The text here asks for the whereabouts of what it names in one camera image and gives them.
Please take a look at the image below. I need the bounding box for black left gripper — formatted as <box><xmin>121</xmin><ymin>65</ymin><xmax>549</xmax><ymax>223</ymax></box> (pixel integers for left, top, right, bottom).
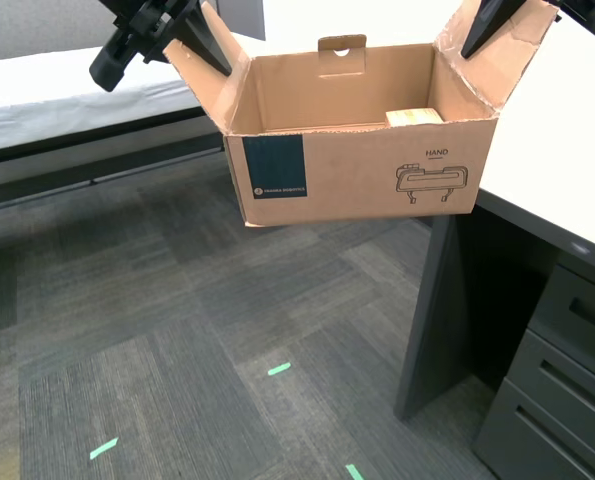
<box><xmin>88</xmin><ymin>0</ymin><xmax>234</xmax><ymax>94</ymax></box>

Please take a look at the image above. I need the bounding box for light wooden block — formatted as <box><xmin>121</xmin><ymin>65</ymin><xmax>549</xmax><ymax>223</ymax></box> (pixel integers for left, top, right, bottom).
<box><xmin>385</xmin><ymin>107</ymin><xmax>444</xmax><ymax>126</ymax></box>

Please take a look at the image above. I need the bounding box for brown cardboard box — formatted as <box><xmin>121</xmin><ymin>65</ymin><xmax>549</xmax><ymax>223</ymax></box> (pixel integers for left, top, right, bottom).
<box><xmin>162</xmin><ymin>0</ymin><xmax>561</xmax><ymax>229</ymax></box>

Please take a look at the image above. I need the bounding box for dark upright panel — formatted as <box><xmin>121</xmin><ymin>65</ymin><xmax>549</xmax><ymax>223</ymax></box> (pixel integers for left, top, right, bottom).
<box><xmin>215</xmin><ymin>0</ymin><xmax>267</xmax><ymax>42</ymax></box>

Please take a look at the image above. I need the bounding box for white table cloth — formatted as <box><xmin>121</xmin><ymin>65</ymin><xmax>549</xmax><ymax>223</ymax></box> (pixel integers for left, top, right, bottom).
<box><xmin>0</xmin><ymin>30</ymin><xmax>258</xmax><ymax>156</ymax></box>

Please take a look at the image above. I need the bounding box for grey drawer cabinet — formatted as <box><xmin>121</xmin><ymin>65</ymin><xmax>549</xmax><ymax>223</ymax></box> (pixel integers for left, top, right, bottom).
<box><xmin>474</xmin><ymin>262</ymin><xmax>595</xmax><ymax>480</ymax></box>

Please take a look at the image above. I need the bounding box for dark table frame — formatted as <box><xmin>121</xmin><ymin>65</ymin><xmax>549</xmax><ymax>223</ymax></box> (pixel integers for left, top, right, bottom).
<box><xmin>0</xmin><ymin>107</ymin><xmax>226</xmax><ymax>214</ymax></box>

